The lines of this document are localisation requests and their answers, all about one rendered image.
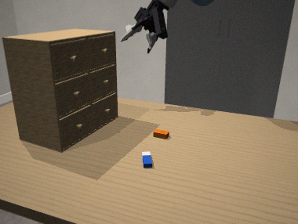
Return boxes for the white and blue eraser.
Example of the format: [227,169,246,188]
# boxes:
[142,152,152,168]

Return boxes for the dark brown chest of drawers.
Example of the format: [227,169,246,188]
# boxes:
[2,30,118,153]

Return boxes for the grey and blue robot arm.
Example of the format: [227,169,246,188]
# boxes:
[152,0,214,39]

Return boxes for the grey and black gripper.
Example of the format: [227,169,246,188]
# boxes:
[120,0,169,53]

